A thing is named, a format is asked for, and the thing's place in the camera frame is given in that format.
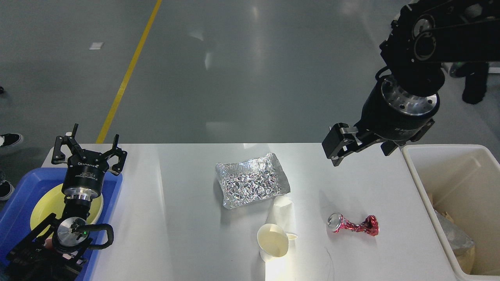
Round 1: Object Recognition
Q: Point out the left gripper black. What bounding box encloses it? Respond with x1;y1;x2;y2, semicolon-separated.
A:
51;123;128;201

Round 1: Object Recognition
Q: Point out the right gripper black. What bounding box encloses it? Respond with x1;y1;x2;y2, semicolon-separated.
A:
321;76;440;167

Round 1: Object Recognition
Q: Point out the yellow plastic plate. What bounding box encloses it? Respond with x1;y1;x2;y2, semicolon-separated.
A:
30;183;94;230

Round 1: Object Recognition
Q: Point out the pink mug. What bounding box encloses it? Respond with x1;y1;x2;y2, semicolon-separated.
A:
44;238;55;251

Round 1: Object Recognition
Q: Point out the white paper cup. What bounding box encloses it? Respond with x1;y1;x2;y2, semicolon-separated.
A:
266;196;295;233
257;224;289;263

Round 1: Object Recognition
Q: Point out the foil tray with paper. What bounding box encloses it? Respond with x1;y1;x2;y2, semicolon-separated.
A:
435;212;475;253

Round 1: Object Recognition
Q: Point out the brown paper bag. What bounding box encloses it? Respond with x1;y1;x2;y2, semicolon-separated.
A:
454;245;475;274

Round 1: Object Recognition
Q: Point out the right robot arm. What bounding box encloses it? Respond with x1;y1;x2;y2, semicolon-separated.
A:
322;0;499;167

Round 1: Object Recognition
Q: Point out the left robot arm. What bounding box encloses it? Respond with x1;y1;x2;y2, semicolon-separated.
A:
6;123;127;281

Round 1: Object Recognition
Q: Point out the crushed red soda can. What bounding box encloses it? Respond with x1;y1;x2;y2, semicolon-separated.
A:
327;212;380;237

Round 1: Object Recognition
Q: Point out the person in grey trousers sneakers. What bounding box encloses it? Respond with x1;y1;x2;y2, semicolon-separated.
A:
0;133;24;201

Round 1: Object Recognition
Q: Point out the blue plastic tray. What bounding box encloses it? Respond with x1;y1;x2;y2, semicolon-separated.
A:
0;167;123;267

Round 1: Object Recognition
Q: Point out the white plastic bin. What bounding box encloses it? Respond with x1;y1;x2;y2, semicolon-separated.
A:
402;144;500;281

